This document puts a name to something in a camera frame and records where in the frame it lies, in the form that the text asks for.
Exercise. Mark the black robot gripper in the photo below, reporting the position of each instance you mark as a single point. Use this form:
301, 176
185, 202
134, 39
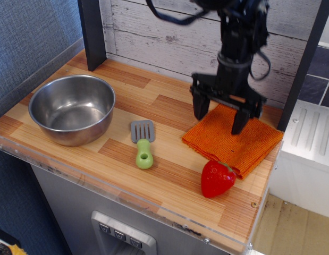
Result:
229, 87

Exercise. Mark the orange cloth napkin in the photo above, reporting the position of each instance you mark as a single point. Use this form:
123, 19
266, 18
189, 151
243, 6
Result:
243, 152

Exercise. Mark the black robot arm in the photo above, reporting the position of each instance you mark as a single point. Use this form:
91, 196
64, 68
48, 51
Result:
243, 34

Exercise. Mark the clear acrylic table edge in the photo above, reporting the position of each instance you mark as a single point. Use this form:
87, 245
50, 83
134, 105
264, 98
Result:
73, 195

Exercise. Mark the red plastic strawberry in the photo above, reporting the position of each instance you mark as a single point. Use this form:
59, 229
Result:
216, 178

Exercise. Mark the grey green toy spatula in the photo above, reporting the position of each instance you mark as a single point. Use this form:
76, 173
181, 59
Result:
142, 134

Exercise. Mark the white ridged sink counter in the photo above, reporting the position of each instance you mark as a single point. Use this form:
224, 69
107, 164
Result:
301, 174

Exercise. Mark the stainless steel bowl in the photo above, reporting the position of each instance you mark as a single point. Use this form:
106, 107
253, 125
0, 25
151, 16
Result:
73, 110

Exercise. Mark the grey toy dispenser panel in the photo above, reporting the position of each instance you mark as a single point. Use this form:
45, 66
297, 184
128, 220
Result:
116, 237

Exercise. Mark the yellow object bottom corner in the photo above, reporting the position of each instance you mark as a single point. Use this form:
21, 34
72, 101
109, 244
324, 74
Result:
15, 250

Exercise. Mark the dark grey right post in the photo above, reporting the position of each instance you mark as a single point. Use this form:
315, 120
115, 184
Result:
312, 44

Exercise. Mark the dark grey post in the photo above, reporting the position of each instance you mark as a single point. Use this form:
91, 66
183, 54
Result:
312, 44
92, 30

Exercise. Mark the dark grey left post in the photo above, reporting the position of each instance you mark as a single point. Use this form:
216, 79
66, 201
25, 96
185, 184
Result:
92, 30

